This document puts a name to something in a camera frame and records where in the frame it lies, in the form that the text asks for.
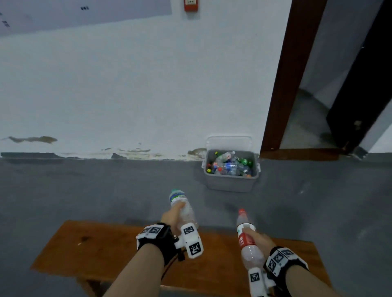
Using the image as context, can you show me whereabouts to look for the person's right hand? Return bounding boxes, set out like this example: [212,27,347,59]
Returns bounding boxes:
[242,228,276,261]

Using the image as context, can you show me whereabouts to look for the person's left hand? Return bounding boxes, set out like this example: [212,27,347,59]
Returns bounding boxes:
[160,201,186,236]

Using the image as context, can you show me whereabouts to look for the orange-capped red-label plastic bottle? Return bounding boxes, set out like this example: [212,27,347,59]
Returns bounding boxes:
[236,208,265,271]

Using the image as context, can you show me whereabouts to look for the teal-capped blue-label plastic bottle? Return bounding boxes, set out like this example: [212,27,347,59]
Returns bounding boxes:
[169,188,199,230]

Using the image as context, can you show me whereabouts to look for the grey plastic storage bin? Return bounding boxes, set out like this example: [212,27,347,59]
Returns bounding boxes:
[201,149,261,193]

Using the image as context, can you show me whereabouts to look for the pile of assorted plastic bottles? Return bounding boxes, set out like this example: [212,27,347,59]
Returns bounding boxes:
[205,150,254,178]

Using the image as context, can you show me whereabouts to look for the person's left forearm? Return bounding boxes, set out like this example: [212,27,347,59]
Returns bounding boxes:
[102,243,165,297]

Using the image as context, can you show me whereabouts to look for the white translucent bin lid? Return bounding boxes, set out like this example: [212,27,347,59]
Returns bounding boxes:
[205,136,253,152]

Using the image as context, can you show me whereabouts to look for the brown wooden table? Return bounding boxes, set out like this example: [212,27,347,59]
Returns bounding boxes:
[30,219,333,297]

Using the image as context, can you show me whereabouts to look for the dark door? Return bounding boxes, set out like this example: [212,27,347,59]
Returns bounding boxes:
[326,0,392,153]

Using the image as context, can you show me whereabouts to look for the black wrist strap marker tiles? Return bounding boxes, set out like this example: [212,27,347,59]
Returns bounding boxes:
[264,246,309,288]
[136,222,178,266]

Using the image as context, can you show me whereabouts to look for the brown wooden door frame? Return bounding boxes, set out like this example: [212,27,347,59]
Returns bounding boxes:
[259,0,341,161]

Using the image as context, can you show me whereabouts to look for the glossy wall notice sheet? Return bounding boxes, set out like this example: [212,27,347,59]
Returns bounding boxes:
[0,0,173,37]

